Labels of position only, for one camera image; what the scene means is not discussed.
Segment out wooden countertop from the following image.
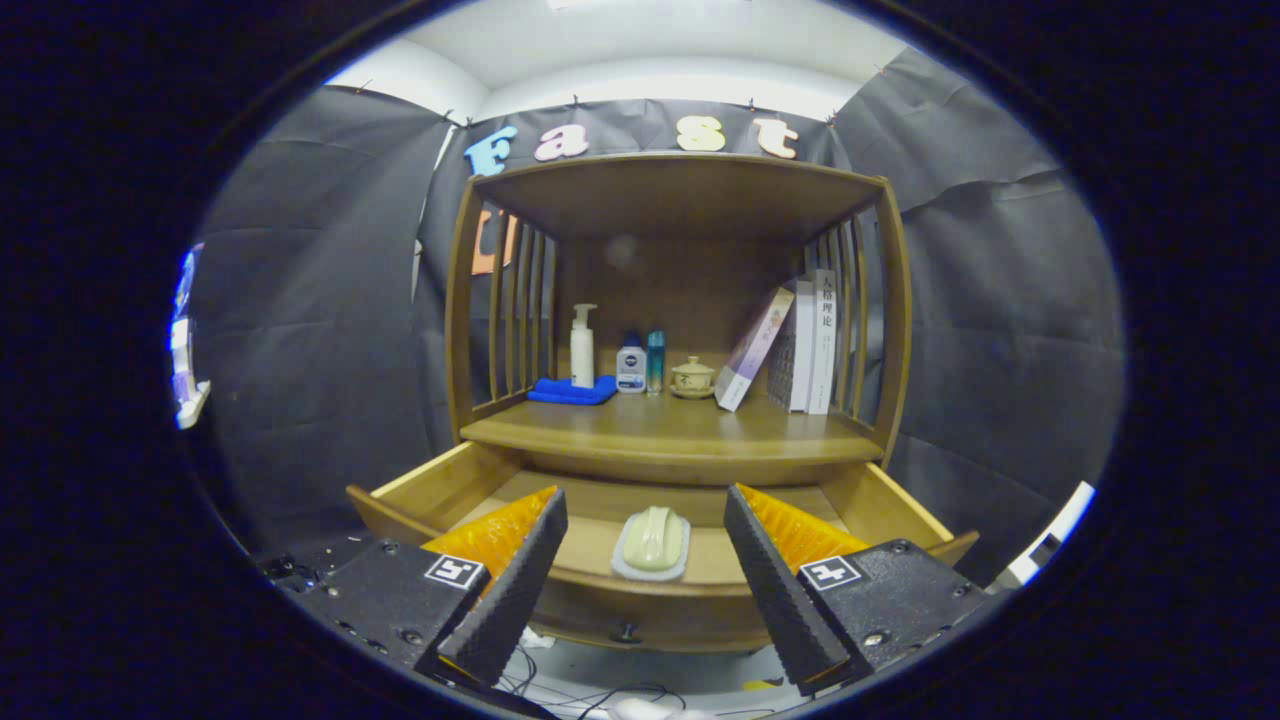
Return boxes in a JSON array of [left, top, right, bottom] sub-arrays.
[[460, 390, 886, 466]]

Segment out pale green soap with dish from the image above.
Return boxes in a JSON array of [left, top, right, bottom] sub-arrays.
[[611, 505, 692, 583]]

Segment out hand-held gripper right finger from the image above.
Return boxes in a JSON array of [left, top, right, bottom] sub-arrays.
[[724, 483, 1006, 697]]

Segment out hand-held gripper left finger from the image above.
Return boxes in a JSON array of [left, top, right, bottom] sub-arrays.
[[285, 486, 569, 689]]

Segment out beige ceramic lidded cup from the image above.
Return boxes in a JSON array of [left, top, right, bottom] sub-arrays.
[[669, 356, 717, 400]]

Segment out white and purple book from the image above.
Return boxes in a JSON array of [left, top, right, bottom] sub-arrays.
[[714, 287, 796, 413]]

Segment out white pump bottle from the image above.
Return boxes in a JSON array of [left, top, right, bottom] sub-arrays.
[[569, 303, 599, 389]]

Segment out blue folded cloth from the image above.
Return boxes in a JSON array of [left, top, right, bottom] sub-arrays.
[[527, 375, 619, 406]]

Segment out black cable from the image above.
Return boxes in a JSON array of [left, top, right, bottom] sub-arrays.
[[500, 640, 701, 717]]

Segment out brown wooden cabinet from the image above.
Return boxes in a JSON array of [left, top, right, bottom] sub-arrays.
[[445, 152, 913, 491]]

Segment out white bottle with blue cap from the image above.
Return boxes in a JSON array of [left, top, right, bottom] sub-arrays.
[[616, 332, 648, 394]]

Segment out white box with black slot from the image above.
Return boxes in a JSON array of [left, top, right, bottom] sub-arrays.
[[1005, 482, 1096, 586]]

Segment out wooden drawer with black knob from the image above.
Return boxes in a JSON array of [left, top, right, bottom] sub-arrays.
[[346, 440, 981, 656]]

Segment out plain white book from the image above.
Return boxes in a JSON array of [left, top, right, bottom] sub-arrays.
[[766, 280, 816, 413]]

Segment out black backdrop cloth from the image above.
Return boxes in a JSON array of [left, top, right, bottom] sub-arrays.
[[185, 45, 1126, 591]]

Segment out white round object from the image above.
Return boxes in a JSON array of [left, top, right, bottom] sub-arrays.
[[610, 698, 716, 720]]

